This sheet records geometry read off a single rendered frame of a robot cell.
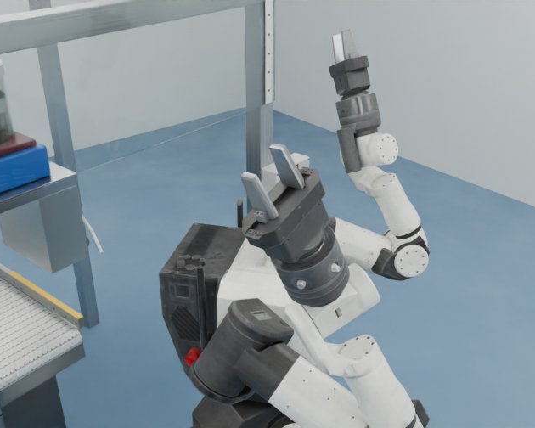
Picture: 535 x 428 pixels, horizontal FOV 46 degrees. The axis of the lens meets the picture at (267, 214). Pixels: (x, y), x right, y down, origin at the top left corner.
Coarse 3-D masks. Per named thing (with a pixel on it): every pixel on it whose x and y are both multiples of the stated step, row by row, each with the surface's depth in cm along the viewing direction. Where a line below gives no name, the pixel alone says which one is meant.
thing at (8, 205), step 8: (72, 176) 146; (56, 184) 143; (64, 184) 144; (72, 184) 146; (32, 192) 139; (40, 192) 140; (48, 192) 142; (8, 200) 135; (16, 200) 136; (24, 200) 138; (32, 200) 139; (0, 208) 134; (8, 208) 135
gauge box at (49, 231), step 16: (64, 192) 145; (16, 208) 149; (32, 208) 144; (48, 208) 143; (64, 208) 147; (80, 208) 150; (0, 224) 159; (16, 224) 152; (32, 224) 147; (48, 224) 145; (64, 224) 148; (80, 224) 152; (16, 240) 156; (32, 240) 150; (48, 240) 146; (64, 240) 149; (80, 240) 153; (32, 256) 153; (48, 256) 147; (64, 256) 151; (80, 256) 155
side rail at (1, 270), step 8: (0, 264) 186; (0, 272) 185; (8, 272) 182; (8, 280) 183; (16, 280) 180; (24, 288) 178; (32, 296) 176; (40, 296) 173; (48, 304) 171; (56, 312) 170; (64, 312) 166; (72, 320) 165; (80, 320) 163; (80, 328) 164
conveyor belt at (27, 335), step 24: (0, 288) 182; (0, 312) 171; (24, 312) 171; (48, 312) 171; (0, 336) 162; (24, 336) 162; (48, 336) 162; (72, 336) 163; (0, 360) 154; (24, 360) 154; (48, 360) 159; (0, 384) 149
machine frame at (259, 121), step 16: (32, 0) 237; (48, 0) 239; (112, 0) 137; (128, 0) 137; (0, 16) 120; (16, 16) 120; (256, 112) 184; (272, 112) 187; (256, 128) 186; (272, 128) 189; (256, 144) 188; (256, 160) 191; (272, 160) 194; (80, 272) 292; (80, 288) 298; (80, 304) 304; (96, 304) 305; (96, 320) 308; (0, 416) 143
